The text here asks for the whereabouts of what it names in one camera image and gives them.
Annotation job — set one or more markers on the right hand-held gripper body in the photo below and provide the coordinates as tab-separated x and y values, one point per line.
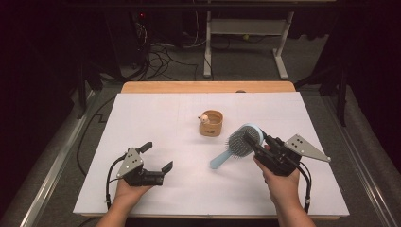
280	157

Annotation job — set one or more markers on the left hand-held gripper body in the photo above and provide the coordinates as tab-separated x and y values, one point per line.
132	164

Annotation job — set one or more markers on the light blue hairbrush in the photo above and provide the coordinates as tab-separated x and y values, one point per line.
219	160

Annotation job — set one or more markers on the person's left hand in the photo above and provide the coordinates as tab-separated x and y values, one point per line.
126	194

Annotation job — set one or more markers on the person's right hand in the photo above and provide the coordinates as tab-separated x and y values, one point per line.
283	189

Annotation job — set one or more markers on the white table cover board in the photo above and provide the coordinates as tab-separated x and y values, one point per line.
189	176

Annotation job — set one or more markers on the wooden table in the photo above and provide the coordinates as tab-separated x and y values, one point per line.
205	86

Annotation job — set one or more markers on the black stand leg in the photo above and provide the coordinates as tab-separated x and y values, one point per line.
85	91
340	94

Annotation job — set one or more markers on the black computer tower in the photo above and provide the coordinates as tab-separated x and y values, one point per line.
129	34

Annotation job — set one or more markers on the aluminium floor rail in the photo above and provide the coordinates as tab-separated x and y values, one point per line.
53	170
362	170

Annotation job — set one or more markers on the white metal frame desk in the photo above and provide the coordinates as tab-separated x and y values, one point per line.
246	26

